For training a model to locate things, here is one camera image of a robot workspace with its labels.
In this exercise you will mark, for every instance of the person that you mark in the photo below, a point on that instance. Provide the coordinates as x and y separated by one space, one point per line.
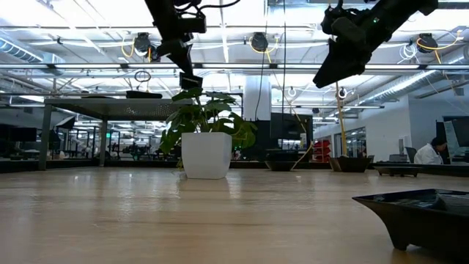
428 154

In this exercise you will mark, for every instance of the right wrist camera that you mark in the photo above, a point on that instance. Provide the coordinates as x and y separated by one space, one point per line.
339 22

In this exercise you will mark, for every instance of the round ceiling lamp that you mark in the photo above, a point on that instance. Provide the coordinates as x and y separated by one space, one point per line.
341 93

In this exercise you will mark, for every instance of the background computer monitor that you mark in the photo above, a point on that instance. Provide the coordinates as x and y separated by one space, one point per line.
458 135

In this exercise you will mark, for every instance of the long ceiling light bar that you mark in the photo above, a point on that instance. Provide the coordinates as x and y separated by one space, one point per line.
91 66

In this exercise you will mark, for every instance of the large black display stand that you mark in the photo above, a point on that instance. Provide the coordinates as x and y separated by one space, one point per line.
291 128

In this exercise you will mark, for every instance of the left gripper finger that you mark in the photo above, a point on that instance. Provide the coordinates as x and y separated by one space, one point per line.
176 47
184 62

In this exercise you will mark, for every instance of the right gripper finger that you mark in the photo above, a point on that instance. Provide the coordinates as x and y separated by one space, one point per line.
340 62

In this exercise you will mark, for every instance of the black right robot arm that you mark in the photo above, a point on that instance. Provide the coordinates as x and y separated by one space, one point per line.
414 9

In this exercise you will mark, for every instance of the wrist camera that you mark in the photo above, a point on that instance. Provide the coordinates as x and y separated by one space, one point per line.
339 22
193 24

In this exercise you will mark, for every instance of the red bin rack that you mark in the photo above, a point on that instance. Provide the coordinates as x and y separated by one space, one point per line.
322 150

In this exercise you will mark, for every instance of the black wavy square mini plate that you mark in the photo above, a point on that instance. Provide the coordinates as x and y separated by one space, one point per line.
351 165
144 95

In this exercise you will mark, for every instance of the green plant in white pot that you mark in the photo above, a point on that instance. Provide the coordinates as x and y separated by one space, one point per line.
207 157

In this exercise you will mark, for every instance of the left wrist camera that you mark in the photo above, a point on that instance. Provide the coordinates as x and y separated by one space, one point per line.
193 24

